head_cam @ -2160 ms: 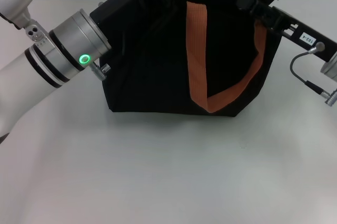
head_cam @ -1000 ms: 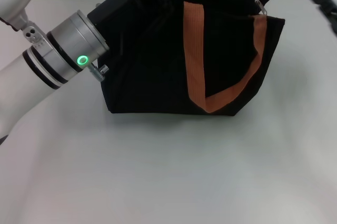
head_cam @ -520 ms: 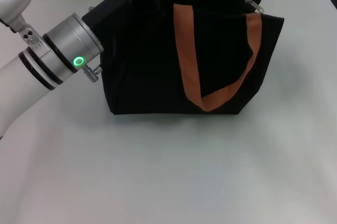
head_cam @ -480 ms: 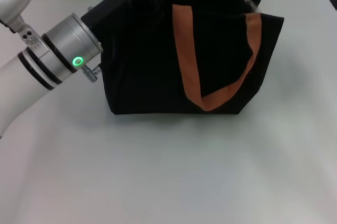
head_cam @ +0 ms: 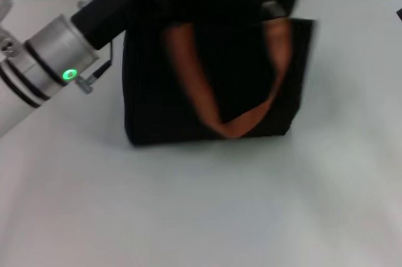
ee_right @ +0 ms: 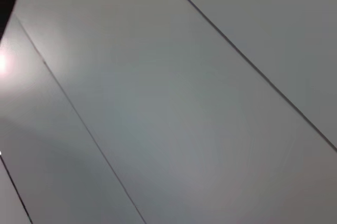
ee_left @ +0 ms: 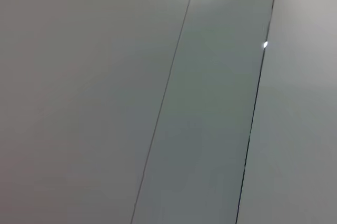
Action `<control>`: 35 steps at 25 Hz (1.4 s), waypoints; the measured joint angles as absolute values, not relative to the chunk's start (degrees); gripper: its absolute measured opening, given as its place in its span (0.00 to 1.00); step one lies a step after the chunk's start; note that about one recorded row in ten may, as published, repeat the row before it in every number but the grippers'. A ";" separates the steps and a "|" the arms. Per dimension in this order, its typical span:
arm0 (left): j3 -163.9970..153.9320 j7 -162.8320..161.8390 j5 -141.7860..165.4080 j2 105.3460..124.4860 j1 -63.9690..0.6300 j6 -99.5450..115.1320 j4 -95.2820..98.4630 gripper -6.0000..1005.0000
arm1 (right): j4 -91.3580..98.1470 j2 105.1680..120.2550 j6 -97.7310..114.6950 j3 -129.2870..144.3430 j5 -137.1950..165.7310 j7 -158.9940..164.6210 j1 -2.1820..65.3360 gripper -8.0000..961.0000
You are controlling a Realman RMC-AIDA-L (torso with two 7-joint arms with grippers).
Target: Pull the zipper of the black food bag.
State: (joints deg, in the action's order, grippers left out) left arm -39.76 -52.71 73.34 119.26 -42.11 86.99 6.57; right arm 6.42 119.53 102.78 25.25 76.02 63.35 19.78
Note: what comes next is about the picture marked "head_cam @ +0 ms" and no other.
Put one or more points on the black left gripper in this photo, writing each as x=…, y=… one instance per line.
x=110, y=12

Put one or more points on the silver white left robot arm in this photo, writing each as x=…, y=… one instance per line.
x=47, y=59

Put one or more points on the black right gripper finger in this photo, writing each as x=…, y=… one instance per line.
x=400, y=14

